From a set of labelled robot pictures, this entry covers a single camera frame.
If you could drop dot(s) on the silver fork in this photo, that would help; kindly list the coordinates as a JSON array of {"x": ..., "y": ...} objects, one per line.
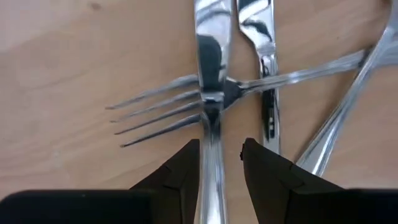
[{"x": 311, "y": 71}]

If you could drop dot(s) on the silver table knife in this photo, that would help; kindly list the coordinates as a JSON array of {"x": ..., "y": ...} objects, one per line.
[
  {"x": 214, "y": 18},
  {"x": 258, "y": 18}
]

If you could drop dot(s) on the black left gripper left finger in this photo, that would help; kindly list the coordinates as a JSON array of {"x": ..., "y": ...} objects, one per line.
[{"x": 180, "y": 180}]

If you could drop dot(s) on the silver spoon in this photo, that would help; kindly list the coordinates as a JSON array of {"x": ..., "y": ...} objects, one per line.
[{"x": 330, "y": 133}]

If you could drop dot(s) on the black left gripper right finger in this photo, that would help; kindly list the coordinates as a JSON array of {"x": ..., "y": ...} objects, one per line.
[{"x": 273, "y": 186}]

